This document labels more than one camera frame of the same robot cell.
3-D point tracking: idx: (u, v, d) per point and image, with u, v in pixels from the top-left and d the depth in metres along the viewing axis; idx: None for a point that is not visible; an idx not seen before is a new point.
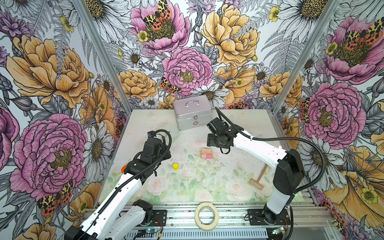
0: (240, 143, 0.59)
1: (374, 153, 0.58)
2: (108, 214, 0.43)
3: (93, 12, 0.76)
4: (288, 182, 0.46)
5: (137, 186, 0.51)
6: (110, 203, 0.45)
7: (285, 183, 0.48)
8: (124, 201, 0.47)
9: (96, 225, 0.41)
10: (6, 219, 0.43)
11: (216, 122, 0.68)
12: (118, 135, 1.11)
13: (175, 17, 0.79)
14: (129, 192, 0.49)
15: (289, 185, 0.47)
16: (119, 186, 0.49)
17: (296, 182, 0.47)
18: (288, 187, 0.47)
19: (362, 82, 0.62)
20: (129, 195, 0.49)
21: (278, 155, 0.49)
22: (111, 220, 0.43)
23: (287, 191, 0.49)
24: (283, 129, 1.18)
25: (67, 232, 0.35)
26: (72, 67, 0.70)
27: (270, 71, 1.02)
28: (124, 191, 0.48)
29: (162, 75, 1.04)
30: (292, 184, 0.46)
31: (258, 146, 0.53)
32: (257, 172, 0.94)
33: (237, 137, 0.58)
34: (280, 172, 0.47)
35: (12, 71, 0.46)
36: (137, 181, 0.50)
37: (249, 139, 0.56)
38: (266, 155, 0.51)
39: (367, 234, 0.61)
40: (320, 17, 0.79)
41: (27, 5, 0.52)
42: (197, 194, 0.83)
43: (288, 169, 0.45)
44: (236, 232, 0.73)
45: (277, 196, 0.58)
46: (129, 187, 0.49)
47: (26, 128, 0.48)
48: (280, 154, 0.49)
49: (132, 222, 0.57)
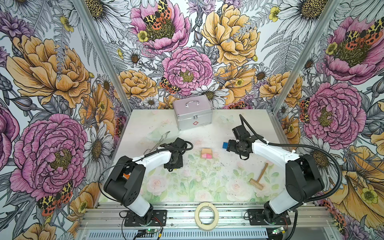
0: (257, 147, 0.63)
1: (374, 153, 0.58)
2: (150, 160, 0.54)
3: (93, 12, 0.76)
4: (297, 185, 0.46)
5: (167, 157, 0.63)
6: (151, 155, 0.57)
7: (296, 187, 0.47)
8: (158, 161, 0.58)
9: (142, 160, 0.52)
10: (6, 218, 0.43)
11: (239, 129, 0.74)
12: (118, 135, 1.11)
13: (175, 17, 0.79)
14: (162, 157, 0.60)
15: (298, 189, 0.46)
16: (159, 149, 0.63)
17: (311, 191, 0.46)
18: (299, 192, 0.46)
19: (362, 82, 0.62)
20: (160, 160, 0.59)
21: (290, 157, 0.51)
22: (149, 166, 0.53)
23: (300, 198, 0.46)
24: (283, 129, 1.18)
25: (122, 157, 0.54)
26: (72, 67, 0.70)
27: (270, 71, 1.02)
28: (161, 153, 0.61)
29: (162, 75, 1.04)
30: (303, 189, 0.45)
31: (273, 150, 0.56)
32: (257, 172, 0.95)
33: (256, 142, 0.63)
34: (291, 174, 0.47)
35: (13, 71, 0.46)
36: (169, 153, 0.63)
37: (265, 144, 0.61)
38: (279, 157, 0.53)
39: (367, 234, 0.61)
40: (320, 17, 0.79)
41: (27, 5, 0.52)
42: (197, 194, 0.83)
43: (297, 171, 0.46)
44: (236, 232, 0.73)
45: (283, 198, 0.57)
46: (164, 153, 0.61)
47: (25, 128, 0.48)
48: (292, 157, 0.50)
49: (144, 200, 0.61)
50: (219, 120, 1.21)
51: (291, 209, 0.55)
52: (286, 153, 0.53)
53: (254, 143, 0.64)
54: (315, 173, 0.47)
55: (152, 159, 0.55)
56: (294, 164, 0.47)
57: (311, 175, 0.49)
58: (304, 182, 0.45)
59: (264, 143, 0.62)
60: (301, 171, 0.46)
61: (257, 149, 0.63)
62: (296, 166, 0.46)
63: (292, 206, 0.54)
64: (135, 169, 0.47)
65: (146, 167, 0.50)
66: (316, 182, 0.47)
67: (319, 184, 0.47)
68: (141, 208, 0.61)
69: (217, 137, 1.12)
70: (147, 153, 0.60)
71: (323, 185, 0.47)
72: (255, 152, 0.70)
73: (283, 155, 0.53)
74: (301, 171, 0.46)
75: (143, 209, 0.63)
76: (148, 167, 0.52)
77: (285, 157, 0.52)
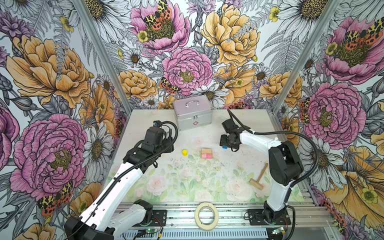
0: (244, 137, 0.67)
1: (374, 153, 0.58)
2: (107, 205, 0.41)
3: (93, 12, 0.76)
4: (278, 168, 0.51)
5: (138, 176, 0.49)
6: (109, 194, 0.43)
7: (277, 170, 0.51)
8: (124, 191, 0.45)
9: (95, 217, 0.39)
10: (6, 219, 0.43)
11: (228, 122, 0.78)
12: (118, 135, 1.11)
13: (175, 17, 0.79)
14: (129, 182, 0.46)
15: (280, 172, 0.51)
16: (118, 176, 0.46)
17: (292, 173, 0.50)
18: (281, 176, 0.51)
19: (362, 82, 0.62)
20: (129, 185, 0.47)
21: (273, 144, 0.55)
22: (109, 211, 0.42)
23: (281, 181, 0.52)
24: (283, 128, 1.18)
25: (67, 223, 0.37)
26: (72, 67, 0.70)
27: (270, 71, 1.02)
28: (124, 181, 0.46)
29: (162, 75, 1.04)
30: (284, 172, 0.50)
31: (258, 138, 0.61)
32: (257, 172, 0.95)
33: (243, 132, 0.68)
34: (272, 158, 0.52)
35: (13, 71, 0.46)
36: (137, 171, 0.48)
37: (251, 134, 0.65)
38: (262, 145, 0.58)
39: (367, 234, 0.61)
40: (320, 18, 0.79)
41: (27, 5, 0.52)
42: (197, 194, 0.83)
43: (279, 155, 0.50)
44: (236, 232, 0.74)
45: (276, 190, 0.59)
46: (128, 178, 0.46)
47: (26, 128, 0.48)
48: (275, 144, 0.55)
49: (135, 215, 0.59)
50: (219, 120, 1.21)
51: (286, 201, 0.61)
52: (269, 139, 0.58)
53: (241, 134, 0.68)
54: (296, 157, 0.52)
55: (110, 203, 0.42)
56: (276, 150, 0.51)
57: (291, 159, 0.54)
58: (285, 166, 0.50)
59: (250, 133, 0.66)
60: (282, 155, 0.50)
61: (244, 140, 0.68)
62: (277, 151, 0.51)
63: (285, 198, 0.59)
64: (87, 234, 0.37)
65: (104, 217, 0.40)
66: (296, 165, 0.52)
67: (298, 167, 0.52)
68: (135, 219, 0.59)
69: (217, 137, 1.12)
70: (100, 197, 0.43)
71: (302, 168, 0.52)
72: (243, 142, 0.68)
73: (266, 142, 0.57)
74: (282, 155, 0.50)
75: (139, 215, 0.61)
76: (107, 214, 0.41)
77: (268, 144, 0.56)
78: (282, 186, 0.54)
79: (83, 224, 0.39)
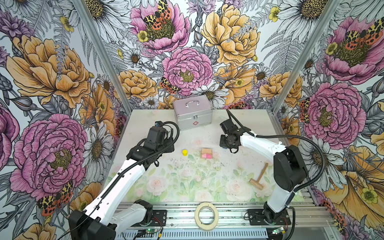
0: (245, 140, 0.64)
1: (374, 153, 0.58)
2: (111, 199, 0.42)
3: (93, 12, 0.76)
4: (284, 175, 0.48)
5: (141, 172, 0.50)
6: (113, 188, 0.44)
7: (283, 176, 0.49)
8: (127, 187, 0.46)
9: (99, 210, 0.40)
10: (6, 219, 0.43)
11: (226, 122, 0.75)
12: (118, 135, 1.11)
13: (175, 17, 0.79)
14: (132, 178, 0.48)
15: (286, 178, 0.48)
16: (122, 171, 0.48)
17: (297, 179, 0.49)
18: (287, 181, 0.49)
19: (362, 82, 0.62)
20: (132, 181, 0.48)
21: (277, 149, 0.53)
22: (113, 206, 0.42)
23: (287, 188, 0.50)
24: (283, 129, 1.18)
25: (71, 216, 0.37)
26: (72, 67, 0.70)
27: (270, 71, 1.02)
28: (128, 176, 0.47)
29: (162, 75, 1.04)
30: (290, 178, 0.48)
31: (261, 142, 0.58)
32: (257, 172, 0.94)
33: (244, 135, 0.65)
34: (278, 164, 0.49)
35: (13, 71, 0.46)
36: (140, 167, 0.49)
37: (252, 136, 0.62)
38: (266, 150, 0.55)
39: (367, 234, 0.61)
40: (320, 18, 0.79)
41: (27, 5, 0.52)
42: (197, 194, 0.83)
43: (284, 161, 0.48)
44: (236, 232, 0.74)
45: (278, 193, 0.58)
46: (132, 174, 0.47)
47: (26, 128, 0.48)
48: (279, 149, 0.52)
49: (136, 214, 0.59)
50: (219, 120, 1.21)
51: (287, 203, 0.59)
52: (272, 144, 0.55)
53: (241, 136, 0.65)
54: (301, 163, 0.50)
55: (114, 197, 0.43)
56: (281, 156, 0.49)
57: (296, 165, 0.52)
58: (291, 171, 0.48)
59: (251, 135, 0.63)
60: (288, 161, 0.48)
61: (245, 143, 0.64)
62: (282, 157, 0.48)
63: (287, 200, 0.57)
64: (91, 227, 0.37)
65: (108, 211, 0.41)
66: (301, 171, 0.50)
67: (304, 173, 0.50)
68: (136, 218, 0.59)
69: (217, 137, 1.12)
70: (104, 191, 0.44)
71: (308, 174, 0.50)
72: (244, 144, 0.66)
73: (270, 147, 0.54)
74: (288, 161, 0.48)
75: (139, 215, 0.61)
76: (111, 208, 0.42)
77: (272, 149, 0.53)
78: (285, 191, 0.51)
79: (86, 218, 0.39)
